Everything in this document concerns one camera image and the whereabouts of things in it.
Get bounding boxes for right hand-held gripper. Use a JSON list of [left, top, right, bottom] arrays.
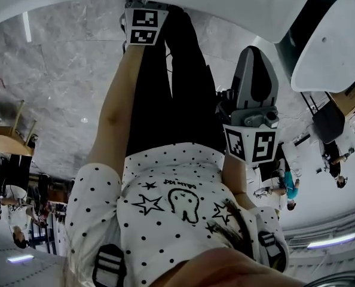
[[222, 45, 280, 166]]

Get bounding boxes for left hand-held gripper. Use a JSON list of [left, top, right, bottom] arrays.
[[119, 0, 170, 46]]

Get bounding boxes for person's left forearm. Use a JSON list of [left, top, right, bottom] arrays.
[[99, 44, 146, 128]]

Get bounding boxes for person's right forearm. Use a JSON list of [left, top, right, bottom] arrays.
[[222, 157, 256, 211]]

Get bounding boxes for black waist device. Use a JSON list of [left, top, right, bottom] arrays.
[[215, 87, 235, 125]]

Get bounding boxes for person's black trousers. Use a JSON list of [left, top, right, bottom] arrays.
[[125, 6, 227, 157]]

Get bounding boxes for black chair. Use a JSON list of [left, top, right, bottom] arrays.
[[299, 91, 346, 145]]

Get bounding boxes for cardboard box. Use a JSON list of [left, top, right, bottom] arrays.
[[328, 76, 355, 117]]

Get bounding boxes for ceiling tube light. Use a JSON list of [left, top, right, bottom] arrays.
[[307, 233, 355, 250]]

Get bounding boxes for wooden stool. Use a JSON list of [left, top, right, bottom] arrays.
[[0, 99, 38, 157]]

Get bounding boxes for person's white dotted shirt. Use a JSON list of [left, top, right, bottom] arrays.
[[64, 142, 290, 287]]

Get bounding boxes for person's head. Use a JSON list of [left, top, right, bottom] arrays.
[[156, 248, 304, 287]]

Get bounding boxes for person's right shoulder strap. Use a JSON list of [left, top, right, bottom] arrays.
[[256, 230, 288, 274]]

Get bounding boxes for person's shoulder strap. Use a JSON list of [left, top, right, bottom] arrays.
[[256, 230, 288, 274], [92, 243, 127, 287]]

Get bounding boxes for person's left shoulder strap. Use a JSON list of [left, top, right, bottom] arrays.
[[92, 243, 127, 287]]

